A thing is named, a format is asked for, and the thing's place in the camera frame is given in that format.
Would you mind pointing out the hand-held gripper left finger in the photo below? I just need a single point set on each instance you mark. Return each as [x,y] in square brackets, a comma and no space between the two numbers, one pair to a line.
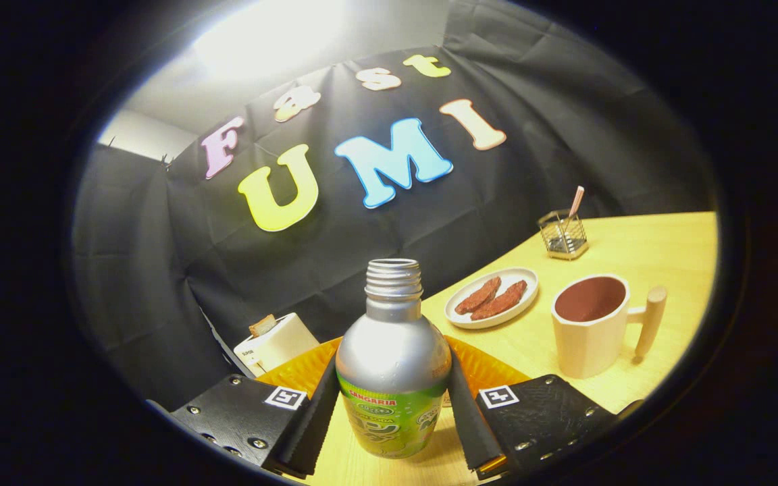
[318,418]

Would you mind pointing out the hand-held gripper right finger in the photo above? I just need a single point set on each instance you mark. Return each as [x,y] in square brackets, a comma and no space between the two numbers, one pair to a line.
[473,425]

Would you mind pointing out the silver bottle with green label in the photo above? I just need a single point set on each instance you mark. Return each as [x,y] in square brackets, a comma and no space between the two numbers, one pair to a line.
[392,358]

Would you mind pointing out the white toaster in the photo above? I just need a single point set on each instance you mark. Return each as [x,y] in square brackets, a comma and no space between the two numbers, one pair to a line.
[281,344]

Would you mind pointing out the toast slice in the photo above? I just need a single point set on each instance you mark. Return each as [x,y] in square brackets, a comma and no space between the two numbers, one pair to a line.
[263,326]

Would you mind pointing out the brown sausage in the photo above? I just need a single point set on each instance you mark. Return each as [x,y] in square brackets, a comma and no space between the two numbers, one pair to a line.
[500,301]
[478,295]

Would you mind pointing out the white oval plate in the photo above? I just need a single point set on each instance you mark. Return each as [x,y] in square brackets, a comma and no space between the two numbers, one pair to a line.
[524,277]

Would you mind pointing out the pink checked straw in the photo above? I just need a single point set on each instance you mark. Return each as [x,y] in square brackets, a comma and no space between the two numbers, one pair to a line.
[576,200]

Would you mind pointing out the light wooden table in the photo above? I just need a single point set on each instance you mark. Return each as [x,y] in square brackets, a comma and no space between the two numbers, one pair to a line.
[672,256]

